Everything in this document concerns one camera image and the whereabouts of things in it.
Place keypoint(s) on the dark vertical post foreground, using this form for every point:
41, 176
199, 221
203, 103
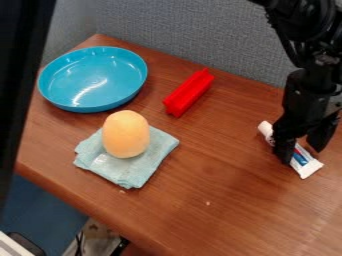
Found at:
24, 26

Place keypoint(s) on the blue plate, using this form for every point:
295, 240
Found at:
92, 79

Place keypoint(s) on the white object bottom left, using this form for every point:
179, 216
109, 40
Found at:
9, 248

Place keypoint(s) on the red plastic block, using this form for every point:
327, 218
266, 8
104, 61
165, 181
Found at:
187, 93

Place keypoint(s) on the beige object under table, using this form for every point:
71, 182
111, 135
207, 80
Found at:
96, 240

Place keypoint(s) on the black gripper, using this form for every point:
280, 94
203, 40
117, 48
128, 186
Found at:
311, 107

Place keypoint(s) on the orange egg-shaped sponge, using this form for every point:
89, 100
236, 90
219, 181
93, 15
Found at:
125, 134

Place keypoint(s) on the white toothpaste tube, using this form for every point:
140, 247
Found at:
302, 162

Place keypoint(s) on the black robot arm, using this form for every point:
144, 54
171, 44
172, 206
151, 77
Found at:
308, 29

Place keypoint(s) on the light blue folded cloth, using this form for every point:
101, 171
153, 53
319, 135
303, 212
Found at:
129, 172

